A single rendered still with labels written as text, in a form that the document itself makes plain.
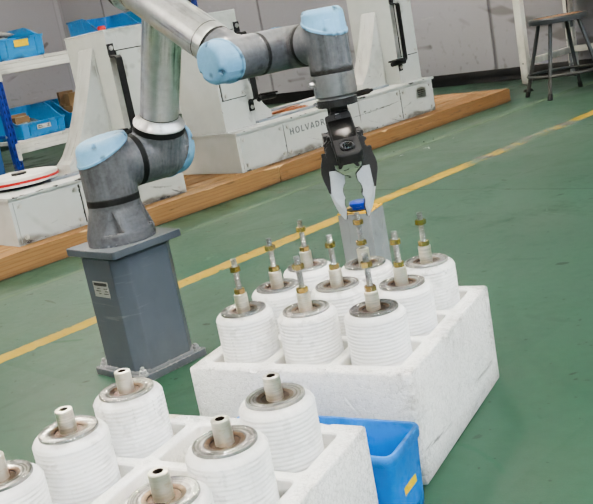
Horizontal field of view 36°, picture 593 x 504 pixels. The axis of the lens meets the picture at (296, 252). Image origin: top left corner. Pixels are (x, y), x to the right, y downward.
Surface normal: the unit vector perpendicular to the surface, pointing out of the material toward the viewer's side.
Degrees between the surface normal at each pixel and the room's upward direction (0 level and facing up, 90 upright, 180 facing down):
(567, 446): 0
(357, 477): 90
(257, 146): 90
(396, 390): 90
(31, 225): 90
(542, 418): 0
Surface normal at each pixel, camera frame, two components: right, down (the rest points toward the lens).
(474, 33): -0.69, 0.29
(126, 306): 0.01, 0.24
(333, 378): -0.46, 0.29
